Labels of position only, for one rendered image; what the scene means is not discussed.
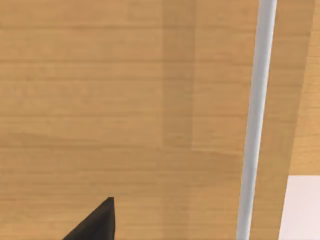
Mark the wooden door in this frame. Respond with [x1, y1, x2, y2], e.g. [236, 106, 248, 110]
[0, 0, 315, 240]

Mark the wooden cupboard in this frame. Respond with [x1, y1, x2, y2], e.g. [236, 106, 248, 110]
[287, 0, 320, 177]

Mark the long metal handle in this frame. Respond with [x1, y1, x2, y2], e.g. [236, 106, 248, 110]
[235, 0, 278, 240]

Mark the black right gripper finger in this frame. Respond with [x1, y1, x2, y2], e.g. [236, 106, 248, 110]
[61, 196, 117, 240]

